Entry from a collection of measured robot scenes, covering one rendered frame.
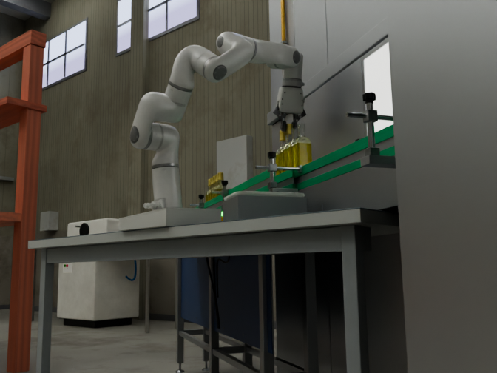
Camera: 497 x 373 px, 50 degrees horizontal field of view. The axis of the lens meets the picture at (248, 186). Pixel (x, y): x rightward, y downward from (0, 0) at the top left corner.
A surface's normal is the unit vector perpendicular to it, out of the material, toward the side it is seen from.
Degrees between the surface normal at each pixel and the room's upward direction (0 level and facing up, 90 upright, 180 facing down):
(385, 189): 90
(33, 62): 90
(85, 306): 90
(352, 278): 90
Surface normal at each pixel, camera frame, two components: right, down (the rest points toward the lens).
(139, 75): -0.66, -0.11
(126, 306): 0.75, -0.11
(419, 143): -0.95, -0.04
